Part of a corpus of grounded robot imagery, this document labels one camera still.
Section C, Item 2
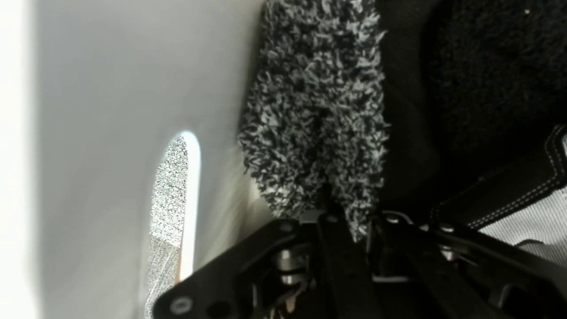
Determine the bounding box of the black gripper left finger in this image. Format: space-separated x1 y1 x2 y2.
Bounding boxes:
153 185 378 319

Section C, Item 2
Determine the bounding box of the white plastic box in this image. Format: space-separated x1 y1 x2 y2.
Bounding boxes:
0 0 279 319

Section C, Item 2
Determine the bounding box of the light grey cloth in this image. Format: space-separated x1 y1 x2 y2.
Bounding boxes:
479 191 567 267

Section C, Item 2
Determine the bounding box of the black strap white stitching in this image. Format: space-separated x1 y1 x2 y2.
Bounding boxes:
428 122 567 232

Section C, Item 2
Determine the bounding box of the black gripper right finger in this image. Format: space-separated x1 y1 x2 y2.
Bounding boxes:
368 210 567 319

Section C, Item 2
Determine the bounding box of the black fleece cloth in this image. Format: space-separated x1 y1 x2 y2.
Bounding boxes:
377 0 567 208

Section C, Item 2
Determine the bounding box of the fuzzy black white sock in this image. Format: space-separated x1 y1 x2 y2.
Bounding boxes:
237 0 393 244

